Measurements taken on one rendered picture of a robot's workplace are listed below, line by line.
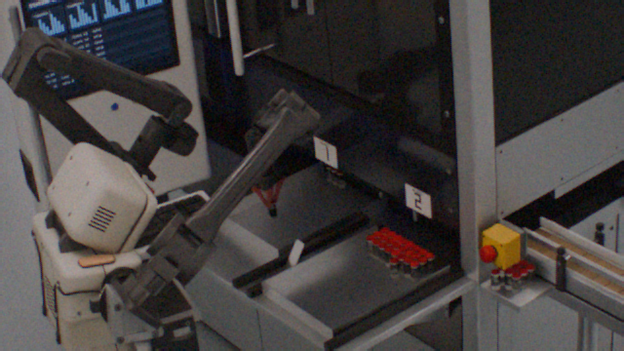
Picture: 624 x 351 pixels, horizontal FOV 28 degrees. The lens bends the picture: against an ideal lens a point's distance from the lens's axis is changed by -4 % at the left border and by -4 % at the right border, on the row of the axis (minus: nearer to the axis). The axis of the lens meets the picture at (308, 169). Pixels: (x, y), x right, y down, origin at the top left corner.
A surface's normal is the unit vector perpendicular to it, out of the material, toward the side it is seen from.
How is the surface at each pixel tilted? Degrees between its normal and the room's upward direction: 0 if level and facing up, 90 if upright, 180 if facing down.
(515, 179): 90
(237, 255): 0
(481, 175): 90
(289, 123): 56
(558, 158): 90
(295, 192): 0
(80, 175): 48
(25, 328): 0
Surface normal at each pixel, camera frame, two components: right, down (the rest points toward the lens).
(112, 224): 0.42, 0.41
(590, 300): -0.78, 0.37
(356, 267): -0.09, -0.87
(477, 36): 0.61, 0.33
